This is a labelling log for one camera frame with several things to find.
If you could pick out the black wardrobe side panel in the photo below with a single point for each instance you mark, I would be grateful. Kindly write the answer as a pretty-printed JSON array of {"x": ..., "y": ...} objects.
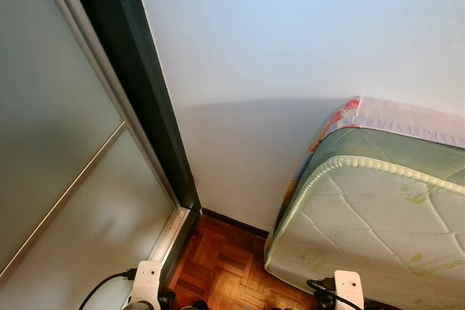
[{"x": 123, "y": 49}]

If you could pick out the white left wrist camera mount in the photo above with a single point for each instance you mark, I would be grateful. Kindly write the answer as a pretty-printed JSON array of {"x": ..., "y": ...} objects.
[{"x": 147, "y": 277}]

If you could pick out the frosted glass sliding wardrobe door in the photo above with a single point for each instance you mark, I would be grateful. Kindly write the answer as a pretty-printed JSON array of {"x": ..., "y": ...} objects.
[{"x": 58, "y": 107}]

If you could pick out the white quilted mattress green trim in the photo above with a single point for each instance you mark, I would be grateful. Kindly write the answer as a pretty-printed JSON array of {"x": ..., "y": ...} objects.
[{"x": 370, "y": 223}]

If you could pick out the dark wooden baseboard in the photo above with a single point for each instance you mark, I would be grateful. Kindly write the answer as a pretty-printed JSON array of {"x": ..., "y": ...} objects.
[{"x": 232, "y": 223}]

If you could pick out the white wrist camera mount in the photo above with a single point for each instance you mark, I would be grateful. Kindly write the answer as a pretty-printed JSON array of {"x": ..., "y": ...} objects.
[
  {"x": 347, "y": 288},
  {"x": 147, "y": 277}
]

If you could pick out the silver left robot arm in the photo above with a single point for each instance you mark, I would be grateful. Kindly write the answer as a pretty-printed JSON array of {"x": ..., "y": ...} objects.
[{"x": 138, "y": 306}]

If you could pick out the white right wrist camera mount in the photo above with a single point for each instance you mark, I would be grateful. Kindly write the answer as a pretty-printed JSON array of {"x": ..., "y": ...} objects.
[{"x": 347, "y": 288}]

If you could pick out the pink cartoon print fitted sheet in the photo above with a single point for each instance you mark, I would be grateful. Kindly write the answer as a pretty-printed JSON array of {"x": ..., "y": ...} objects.
[{"x": 407, "y": 117}]

